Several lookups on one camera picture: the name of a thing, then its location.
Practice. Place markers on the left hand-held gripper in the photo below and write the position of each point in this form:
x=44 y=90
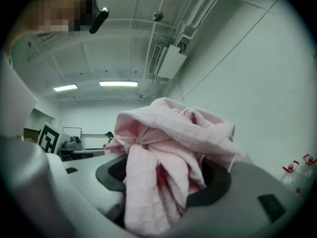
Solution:
x=49 y=139

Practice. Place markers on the black and grey device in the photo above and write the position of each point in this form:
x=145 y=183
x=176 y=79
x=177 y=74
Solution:
x=71 y=142

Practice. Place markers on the grey table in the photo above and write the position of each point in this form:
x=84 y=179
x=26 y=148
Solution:
x=84 y=152

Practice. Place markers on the white ceiling air conditioner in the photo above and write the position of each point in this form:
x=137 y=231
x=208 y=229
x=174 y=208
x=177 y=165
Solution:
x=167 y=61

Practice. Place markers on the brown cabinet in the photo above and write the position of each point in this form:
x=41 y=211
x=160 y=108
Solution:
x=31 y=135

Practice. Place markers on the white ceiling pipe bundle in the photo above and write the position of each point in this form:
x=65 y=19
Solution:
x=198 y=9

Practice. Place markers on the white framed board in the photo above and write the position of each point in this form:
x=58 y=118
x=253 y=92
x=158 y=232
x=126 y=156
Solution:
x=68 y=132

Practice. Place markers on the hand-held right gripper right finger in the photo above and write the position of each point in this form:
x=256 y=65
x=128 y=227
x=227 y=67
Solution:
x=223 y=207

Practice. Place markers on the round ceiling smoke detector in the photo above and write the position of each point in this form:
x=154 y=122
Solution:
x=157 y=16

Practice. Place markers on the clear bottle with red cap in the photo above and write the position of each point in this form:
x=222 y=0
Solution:
x=291 y=176
x=309 y=168

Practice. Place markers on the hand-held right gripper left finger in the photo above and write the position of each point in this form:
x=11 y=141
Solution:
x=111 y=172

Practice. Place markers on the person's head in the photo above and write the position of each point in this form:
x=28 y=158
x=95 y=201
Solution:
x=54 y=6

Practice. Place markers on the long ceiling light panel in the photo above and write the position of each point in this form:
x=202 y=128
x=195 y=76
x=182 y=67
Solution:
x=118 y=83

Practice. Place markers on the pink cloth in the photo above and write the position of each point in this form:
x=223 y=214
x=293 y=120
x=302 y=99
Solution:
x=158 y=142

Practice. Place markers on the person's white shirt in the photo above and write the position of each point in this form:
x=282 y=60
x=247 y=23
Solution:
x=15 y=95

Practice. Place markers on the black head-worn camera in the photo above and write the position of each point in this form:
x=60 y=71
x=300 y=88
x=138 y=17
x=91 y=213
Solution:
x=99 y=20

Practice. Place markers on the short ceiling light panel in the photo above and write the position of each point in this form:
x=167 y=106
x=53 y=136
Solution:
x=65 y=87

